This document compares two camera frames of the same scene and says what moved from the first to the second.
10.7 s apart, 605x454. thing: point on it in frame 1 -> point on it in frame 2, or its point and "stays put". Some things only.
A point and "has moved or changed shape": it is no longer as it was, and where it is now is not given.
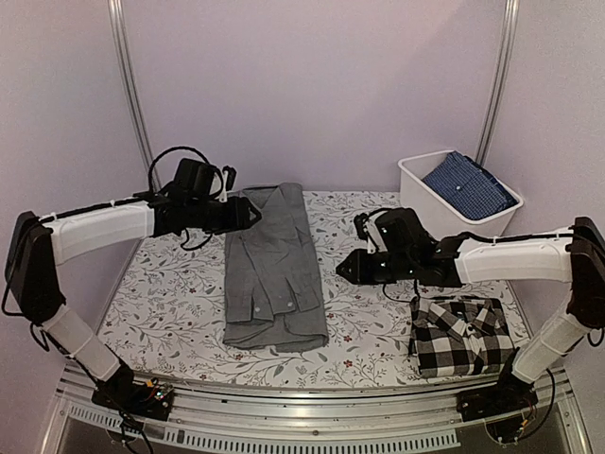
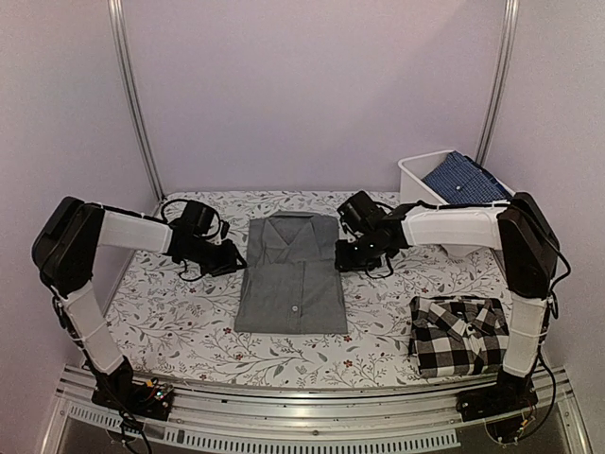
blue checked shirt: (469, 188) stays put
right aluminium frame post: (502, 79) stays put
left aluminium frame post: (116, 21) stays put
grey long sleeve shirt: (272, 293) has moved or changed shape
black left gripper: (235, 217) -> (229, 263)
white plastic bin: (417, 196) stays put
